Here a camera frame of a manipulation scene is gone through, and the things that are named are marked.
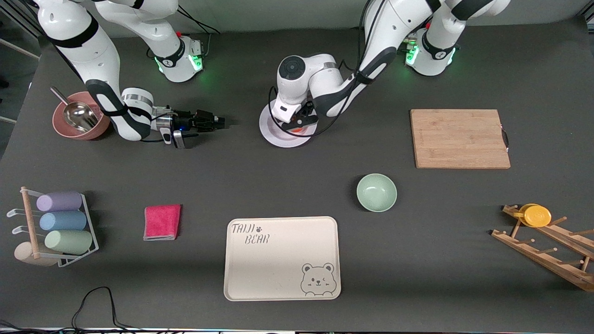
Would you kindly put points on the pink folded cloth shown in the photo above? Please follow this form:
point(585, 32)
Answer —
point(162, 222)

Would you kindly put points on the blue cup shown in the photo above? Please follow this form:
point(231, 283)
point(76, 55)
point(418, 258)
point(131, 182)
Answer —
point(62, 221)

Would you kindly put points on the metal scoop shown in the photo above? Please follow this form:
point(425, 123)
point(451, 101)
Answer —
point(80, 116)

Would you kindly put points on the white round plate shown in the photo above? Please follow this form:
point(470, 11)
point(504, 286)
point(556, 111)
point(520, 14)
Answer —
point(278, 139)

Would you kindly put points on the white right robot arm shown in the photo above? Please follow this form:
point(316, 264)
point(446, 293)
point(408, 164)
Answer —
point(93, 51)

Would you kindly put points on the light green bowl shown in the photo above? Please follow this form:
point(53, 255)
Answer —
point(377, 193)

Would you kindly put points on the beige bear print tray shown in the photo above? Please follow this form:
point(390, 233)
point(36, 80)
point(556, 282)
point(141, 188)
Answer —
point(274, 264)

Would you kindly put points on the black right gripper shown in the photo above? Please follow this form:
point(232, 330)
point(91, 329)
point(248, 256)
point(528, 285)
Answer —
point(191, 118)

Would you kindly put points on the pink bowl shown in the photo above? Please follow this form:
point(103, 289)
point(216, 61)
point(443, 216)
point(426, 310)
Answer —
point(62, 127)

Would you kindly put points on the aluminium frame profile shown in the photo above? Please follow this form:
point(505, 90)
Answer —
point(21, 23)

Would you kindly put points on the wooden peg drying rack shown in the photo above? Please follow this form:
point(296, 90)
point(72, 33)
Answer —
point(543, 260)

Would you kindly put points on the green cup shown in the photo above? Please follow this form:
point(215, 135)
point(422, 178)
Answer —
point(69, 242)

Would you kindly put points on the yellow cup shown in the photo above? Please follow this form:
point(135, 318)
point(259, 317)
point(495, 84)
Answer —
point(536, 216)

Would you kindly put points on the wooden cutting board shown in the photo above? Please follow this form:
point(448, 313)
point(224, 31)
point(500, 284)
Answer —
point(455, 139)

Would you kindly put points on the beige cup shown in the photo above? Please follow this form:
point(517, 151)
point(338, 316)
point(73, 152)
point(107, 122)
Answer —
point(25, 254)

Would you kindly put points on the orange fruit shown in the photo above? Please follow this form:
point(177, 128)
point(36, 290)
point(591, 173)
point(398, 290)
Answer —
point(299, 132)

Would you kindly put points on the purple cup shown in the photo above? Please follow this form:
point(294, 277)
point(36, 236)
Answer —
point(60, 202)

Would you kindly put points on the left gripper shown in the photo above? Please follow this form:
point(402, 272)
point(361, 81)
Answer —
point(305, 111)

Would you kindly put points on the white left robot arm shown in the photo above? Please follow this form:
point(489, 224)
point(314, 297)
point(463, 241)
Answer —
point(385, 28)

